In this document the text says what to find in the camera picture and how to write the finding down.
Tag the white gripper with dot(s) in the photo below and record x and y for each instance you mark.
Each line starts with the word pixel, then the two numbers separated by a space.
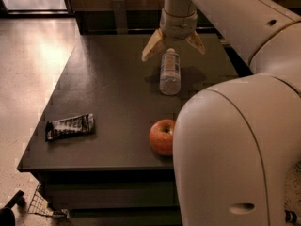
pixel 178 26

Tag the clear plastic tea bottle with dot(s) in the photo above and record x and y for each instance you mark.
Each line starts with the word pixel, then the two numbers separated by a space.
pixel 170 74

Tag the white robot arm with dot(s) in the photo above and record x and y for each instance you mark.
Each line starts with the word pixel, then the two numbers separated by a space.
pixel 235 142

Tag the red apple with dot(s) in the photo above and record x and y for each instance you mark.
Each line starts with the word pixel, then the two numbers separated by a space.
pixel 161 137

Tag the dark snack bar wrapper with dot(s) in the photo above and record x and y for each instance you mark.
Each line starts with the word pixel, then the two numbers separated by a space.
pixel 70 127

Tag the dark grey table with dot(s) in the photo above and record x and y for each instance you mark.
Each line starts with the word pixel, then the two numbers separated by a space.
pixel 112 177

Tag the striped power strip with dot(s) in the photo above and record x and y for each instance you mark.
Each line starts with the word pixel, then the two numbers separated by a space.
pixel 291 217

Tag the black object on floor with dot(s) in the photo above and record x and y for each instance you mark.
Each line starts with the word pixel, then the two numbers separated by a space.
pixel 7 217

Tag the left metal bracket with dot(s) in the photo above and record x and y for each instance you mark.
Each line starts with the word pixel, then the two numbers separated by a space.
pixel 120 16

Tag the wire mesh basket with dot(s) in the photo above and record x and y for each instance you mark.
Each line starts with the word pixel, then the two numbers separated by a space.
pixel 40 207

